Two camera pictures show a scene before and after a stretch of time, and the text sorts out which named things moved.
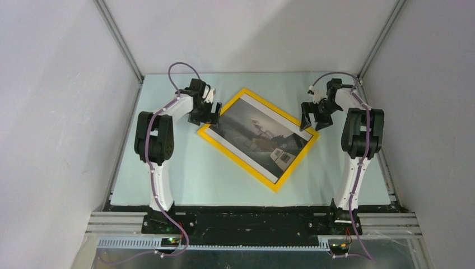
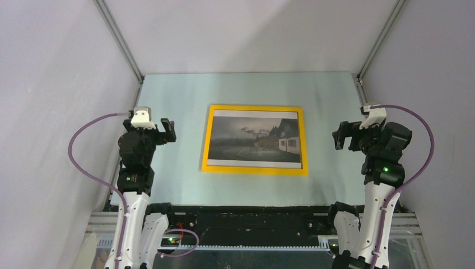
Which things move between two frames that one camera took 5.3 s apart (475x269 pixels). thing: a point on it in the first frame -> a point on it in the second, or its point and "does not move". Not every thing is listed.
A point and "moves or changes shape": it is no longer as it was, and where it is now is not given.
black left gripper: x=210 y=117 -> x=158 y=134
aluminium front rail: x=373 y=225 does not move
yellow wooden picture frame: x=274 y=187 -> x=303 y=171
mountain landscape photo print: x=265 y=140 moves or changes shape
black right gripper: x=310 y=107 -> x=347 y=129
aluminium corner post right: x=371 y=56 does not move
